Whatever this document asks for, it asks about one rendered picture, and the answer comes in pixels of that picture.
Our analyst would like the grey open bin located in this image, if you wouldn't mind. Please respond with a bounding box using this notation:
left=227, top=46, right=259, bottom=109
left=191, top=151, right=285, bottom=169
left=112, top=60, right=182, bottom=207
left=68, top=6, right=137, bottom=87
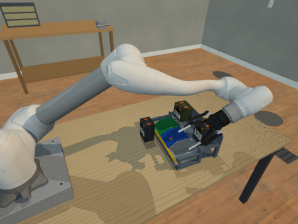
left=169, top=138, right=198, bottom=164

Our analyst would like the green bin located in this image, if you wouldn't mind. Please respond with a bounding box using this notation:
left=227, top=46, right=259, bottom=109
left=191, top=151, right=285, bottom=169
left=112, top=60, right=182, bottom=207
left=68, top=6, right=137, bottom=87
left=155, top=117, right=179, bottom=136

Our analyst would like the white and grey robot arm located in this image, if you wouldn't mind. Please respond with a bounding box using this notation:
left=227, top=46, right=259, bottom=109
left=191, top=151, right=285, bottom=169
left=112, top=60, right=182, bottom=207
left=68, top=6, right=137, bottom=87
left=0, top=44, right=273, bottom=208

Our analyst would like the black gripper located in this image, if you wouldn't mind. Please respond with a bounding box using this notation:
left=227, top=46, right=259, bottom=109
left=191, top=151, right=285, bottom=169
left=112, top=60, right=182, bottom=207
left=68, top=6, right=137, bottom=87
left=178, top=110, right=230, bottom=150

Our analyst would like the blue open bin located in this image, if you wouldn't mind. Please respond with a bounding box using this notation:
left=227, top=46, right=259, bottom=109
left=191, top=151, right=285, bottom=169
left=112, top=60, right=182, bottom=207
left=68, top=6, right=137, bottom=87
left=161, top=127, right=188, bottom=148

